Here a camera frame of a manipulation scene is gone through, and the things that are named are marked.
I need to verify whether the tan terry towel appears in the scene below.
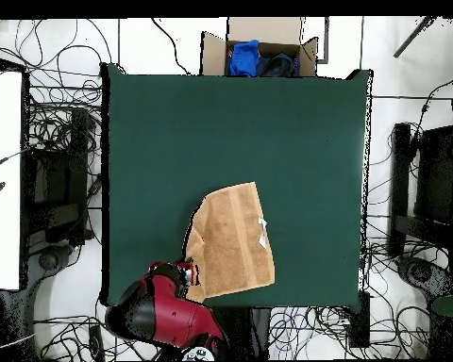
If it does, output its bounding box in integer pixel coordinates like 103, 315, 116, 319
183, 181, 277, 304

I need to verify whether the black power strip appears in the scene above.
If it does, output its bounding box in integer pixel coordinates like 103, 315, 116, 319
88, 324, 106, 361

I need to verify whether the dark green table cloth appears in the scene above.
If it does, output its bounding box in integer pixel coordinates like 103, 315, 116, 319
100, 62, 374, 308

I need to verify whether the grey round caster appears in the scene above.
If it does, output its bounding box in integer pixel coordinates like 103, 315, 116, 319
37, 251, 61, 272

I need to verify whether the black equipment rack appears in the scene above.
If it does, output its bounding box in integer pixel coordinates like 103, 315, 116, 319
387, 122, 453, 257
24, 107, 96, 248

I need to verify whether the black rectangular block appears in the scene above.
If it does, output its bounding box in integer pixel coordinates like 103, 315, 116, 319
348, 291, 371, 348

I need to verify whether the white side table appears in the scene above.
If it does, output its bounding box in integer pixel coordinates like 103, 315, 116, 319
0, 69, 25, 290

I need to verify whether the cardboard box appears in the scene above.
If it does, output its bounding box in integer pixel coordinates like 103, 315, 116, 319
200, 16, 319, 77

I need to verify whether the blue garment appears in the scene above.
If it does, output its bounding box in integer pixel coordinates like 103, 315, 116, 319
227, 39, 260, 77

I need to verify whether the dark navy garment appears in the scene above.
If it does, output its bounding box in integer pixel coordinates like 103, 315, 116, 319
256, 52, 301, 77

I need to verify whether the dark speckled chair base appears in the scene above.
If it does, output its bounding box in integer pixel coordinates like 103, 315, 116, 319
394, 255, 453, 303

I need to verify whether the grey metal bar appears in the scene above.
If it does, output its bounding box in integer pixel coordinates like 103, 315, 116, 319
393, 16, 439, 58

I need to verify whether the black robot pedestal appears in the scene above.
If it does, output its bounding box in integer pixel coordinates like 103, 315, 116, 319
210, 306, 272, 361

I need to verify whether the black cable tangle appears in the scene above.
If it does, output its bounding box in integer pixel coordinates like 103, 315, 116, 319
363, 210, 439, 359
269, 304, 352, 359
0, 18, 114, 152

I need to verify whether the long black cable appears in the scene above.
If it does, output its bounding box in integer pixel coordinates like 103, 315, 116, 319
150, 17, 192, 75

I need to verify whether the black metal frame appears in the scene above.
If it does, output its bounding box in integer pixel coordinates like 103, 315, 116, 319
316, 16, 330, 64

